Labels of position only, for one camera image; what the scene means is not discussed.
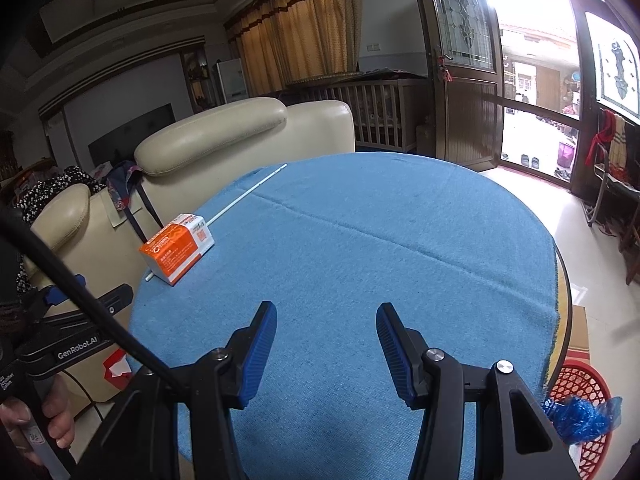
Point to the white thin stick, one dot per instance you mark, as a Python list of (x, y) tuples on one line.
[(148, 277)]

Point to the blue plastic bag ball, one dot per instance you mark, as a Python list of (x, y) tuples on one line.
[(577, 420)]

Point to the cream leather sofa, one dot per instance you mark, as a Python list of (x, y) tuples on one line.
[(183, 166)]

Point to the blue tablecloth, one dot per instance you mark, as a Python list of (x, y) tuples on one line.
[(327, 240)]

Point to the wooden crib railing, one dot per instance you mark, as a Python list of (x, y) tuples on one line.
[(386, 112)]

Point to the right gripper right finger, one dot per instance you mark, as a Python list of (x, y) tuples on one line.
[(403, 349)]

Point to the red plastic trash basket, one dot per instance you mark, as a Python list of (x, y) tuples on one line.
[(580, 379)]

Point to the brown door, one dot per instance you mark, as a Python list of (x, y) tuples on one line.
[(464, 60)]

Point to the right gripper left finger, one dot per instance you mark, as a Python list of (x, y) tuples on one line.
[(249, 348)]

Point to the cardboard box on floor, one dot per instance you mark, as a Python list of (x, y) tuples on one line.
[(578, 345)]

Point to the wooden chair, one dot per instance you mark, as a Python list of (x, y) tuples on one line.
[(618, 173)]

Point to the orange white medicine box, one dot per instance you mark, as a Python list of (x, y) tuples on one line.
[(175, 248)]

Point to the yellow curtain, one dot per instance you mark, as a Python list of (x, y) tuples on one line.
[(281, 42)]

